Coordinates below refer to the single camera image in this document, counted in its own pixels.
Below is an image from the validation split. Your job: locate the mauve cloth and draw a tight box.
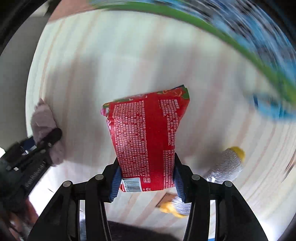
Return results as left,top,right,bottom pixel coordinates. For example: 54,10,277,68
31,98,65,166

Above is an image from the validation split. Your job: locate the silver yellow scrub sponge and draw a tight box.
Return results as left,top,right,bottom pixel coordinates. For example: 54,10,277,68
157,146,245,218

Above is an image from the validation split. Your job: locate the red noodle packet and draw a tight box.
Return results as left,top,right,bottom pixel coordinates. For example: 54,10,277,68
101,85,190,192

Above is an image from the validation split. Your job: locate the milk carton cardboard box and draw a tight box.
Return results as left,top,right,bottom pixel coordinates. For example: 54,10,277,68
90,1,295,120

